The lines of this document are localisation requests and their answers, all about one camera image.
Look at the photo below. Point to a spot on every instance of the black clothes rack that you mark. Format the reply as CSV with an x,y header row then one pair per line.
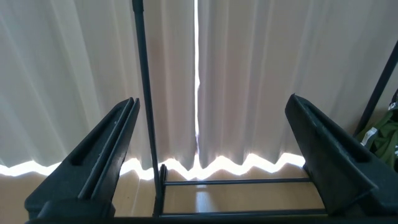
x,y
146,93

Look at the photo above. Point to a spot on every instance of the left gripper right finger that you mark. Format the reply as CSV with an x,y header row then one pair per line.
x,y
342,186

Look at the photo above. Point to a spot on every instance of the beige curtain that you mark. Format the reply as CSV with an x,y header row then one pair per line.
x,y
248,77

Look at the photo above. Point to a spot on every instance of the green printed garment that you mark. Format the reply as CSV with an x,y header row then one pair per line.
x,y
384,137

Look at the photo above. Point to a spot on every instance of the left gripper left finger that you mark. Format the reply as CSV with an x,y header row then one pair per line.
x,y
62,193

